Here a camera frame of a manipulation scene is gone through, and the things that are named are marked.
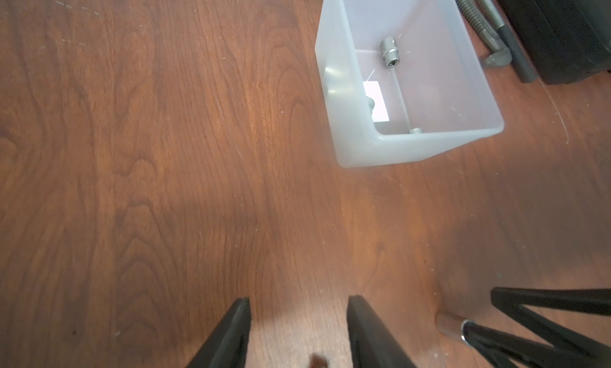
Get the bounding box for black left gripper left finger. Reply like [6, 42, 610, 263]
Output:
[186, 297, 251, 368]

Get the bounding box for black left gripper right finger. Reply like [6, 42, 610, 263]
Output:
[347, 296, 416, 368]

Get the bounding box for black plastic tool case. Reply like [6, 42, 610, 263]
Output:
[497, 0, 610, 85]

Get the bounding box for translucent plastic storage box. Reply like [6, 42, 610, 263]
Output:
[315, 0, 504, 168]

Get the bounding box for long silver socket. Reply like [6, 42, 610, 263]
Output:
[434, 312, 472, 346]

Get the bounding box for grey pipe wrench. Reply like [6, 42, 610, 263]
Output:
[455, 0, 512, 69]

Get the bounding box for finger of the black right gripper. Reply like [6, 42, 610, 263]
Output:
[462, 321, 610, 367]
[491, 287, 610, 351]

